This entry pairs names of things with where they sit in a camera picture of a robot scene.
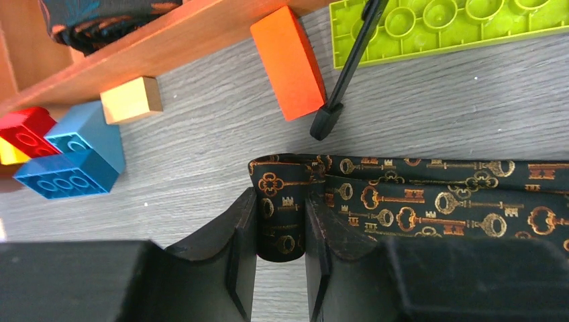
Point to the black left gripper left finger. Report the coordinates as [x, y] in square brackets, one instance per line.
[207, 276]

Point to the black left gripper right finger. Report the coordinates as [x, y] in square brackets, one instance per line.
[351, 277]

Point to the black key pattern tie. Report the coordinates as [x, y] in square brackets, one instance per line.
[409, 198]

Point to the small black tripod stand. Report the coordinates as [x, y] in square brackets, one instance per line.
[327, 116]

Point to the tan wooden block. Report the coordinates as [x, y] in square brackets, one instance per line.
[131, 101]

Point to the light blue toy brick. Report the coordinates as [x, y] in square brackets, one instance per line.
[84, 128]

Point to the orange red block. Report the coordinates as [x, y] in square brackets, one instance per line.
[290, 63]

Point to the yellow block by metronome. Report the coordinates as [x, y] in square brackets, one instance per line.
[10, 155]

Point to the red toy brick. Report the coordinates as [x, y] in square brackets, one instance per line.
[25, 130]

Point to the lime green flat brick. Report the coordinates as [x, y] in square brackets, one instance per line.
[412, 29]

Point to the orange wooden compartment tray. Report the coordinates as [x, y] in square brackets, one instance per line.
[36, 71]

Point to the rolled black tie in tray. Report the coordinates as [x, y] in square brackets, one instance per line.
[89, 25]

